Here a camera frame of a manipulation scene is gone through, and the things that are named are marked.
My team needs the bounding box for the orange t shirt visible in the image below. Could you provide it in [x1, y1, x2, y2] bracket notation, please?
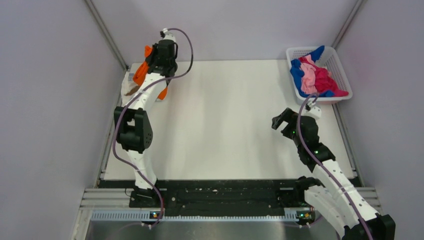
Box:
[131, 45, 168, 101]

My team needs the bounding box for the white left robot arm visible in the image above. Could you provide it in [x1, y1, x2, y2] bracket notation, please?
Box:
[114, 38, 179, 207]

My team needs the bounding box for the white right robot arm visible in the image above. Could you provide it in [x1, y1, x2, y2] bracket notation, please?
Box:
[271, 107, 396, 240]

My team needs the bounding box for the light pink t shirt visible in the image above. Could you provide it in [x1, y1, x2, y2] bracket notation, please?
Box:
[299, 54, 329, 95]

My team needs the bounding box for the blue t shirt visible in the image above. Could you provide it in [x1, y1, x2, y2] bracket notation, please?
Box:
[286, 45, 332, 98]

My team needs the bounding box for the magenta t shirt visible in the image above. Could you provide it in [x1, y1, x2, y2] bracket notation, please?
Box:
[298, 58, 349, 97]

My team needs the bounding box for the white plastic laundry basket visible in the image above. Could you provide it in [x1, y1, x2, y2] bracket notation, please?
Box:
[286, 45, 353, 104]

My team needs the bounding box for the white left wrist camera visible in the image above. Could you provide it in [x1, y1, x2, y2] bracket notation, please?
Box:
[160, 28, 177, 43]

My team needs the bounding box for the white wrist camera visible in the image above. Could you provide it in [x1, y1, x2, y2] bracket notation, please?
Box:
[160, 28, 177, 43]
[303, 102, 323, 120]

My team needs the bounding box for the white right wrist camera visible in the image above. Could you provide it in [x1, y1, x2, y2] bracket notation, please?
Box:
[303, 102, 323, 120]

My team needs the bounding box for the left corner aluminium post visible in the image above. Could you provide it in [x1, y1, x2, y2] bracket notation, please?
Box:
[83, 0, 129, 71]

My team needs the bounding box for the corner aluminium post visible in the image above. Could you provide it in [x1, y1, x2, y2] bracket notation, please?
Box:
[331, 0, 367, 49]
[83, 0, 129, 71]

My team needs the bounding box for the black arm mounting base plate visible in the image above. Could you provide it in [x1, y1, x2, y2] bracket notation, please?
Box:
[98, 176, 323, 218]

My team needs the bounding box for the right corner aluminium post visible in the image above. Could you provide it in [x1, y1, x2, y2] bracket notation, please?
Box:
[331, 0, 367, 49]

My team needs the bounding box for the aluminium frame rail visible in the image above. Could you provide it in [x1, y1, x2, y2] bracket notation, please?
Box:
[79, 187, 382, 223]

